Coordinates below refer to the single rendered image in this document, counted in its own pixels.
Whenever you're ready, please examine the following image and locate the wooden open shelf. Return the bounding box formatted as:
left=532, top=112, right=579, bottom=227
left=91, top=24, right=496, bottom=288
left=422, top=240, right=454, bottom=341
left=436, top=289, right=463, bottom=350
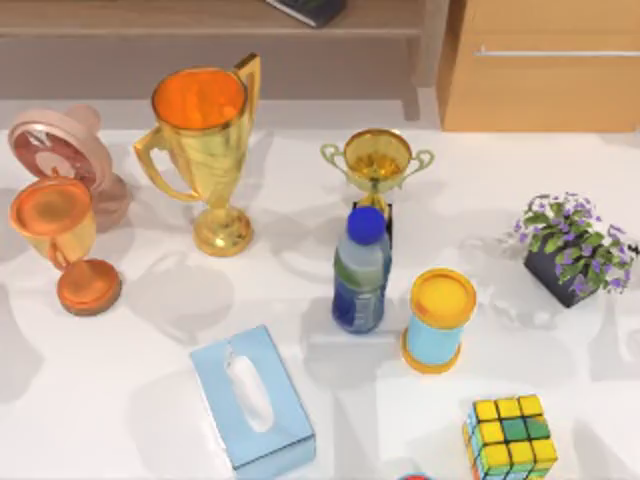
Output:
left=0, top=0, right=441, bottom=101

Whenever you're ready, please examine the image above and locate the purple flower plant black pot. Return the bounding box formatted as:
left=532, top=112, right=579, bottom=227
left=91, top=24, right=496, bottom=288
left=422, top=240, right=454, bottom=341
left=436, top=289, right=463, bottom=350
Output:
left=504, top=192, right=639, bottom=309

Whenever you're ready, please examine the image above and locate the dark book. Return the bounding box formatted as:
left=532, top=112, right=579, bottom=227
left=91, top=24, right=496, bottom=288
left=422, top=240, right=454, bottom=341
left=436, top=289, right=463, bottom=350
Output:
left=265, top=0, right=347, bottom=29

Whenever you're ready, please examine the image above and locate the clear bottle blue cap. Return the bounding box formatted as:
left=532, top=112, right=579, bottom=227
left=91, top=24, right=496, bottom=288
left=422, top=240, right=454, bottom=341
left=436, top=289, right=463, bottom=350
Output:
left=332, top=207, right=392, bottom=335

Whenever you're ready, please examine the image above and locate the long metal handle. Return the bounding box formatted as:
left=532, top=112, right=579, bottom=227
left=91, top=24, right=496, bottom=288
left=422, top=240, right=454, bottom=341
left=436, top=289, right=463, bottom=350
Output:
left=473, top=45, right=640, bottom=59

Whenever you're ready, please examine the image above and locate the pink round desk fan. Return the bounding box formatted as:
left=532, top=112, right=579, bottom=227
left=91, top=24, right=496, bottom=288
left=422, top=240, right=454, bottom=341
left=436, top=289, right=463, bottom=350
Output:
left=7, top=104, right=132, bottom=234

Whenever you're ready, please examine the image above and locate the wooden cupboard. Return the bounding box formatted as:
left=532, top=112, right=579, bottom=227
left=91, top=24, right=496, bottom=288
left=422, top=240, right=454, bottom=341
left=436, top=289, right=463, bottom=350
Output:
left=436, top=0, right=640, bottom=134

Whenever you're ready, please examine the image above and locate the orange goblet trophy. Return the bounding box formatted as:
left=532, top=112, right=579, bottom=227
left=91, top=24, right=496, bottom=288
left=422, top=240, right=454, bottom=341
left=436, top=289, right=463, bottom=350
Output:
left=8, top=178, right=123, bottom=317

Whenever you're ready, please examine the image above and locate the light blue tissue box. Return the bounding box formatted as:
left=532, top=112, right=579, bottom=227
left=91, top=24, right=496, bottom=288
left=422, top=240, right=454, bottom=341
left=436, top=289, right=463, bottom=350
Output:
left=189, top=324, right=317, bottom=471

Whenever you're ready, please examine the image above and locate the colourful puzzle cube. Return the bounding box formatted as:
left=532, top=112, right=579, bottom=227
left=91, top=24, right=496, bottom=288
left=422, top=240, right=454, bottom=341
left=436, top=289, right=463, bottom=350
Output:
left=462, top=394, right=559, bottom=480

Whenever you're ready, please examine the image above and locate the large gold trophy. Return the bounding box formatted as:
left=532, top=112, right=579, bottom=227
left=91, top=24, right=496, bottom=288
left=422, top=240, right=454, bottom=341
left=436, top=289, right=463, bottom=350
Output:
left=132, top=51, right=262, bottom=258

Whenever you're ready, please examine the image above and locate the small gold trophy black base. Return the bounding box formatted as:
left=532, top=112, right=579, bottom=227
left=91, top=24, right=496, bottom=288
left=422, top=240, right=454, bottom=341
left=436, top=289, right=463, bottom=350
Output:
left=320, top=128, right=436, bottom=236

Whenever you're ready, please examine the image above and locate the blue can yellow lid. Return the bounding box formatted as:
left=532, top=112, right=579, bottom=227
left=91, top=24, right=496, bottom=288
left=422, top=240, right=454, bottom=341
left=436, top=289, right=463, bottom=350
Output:
left=401, top=268, right=478, bottom=374

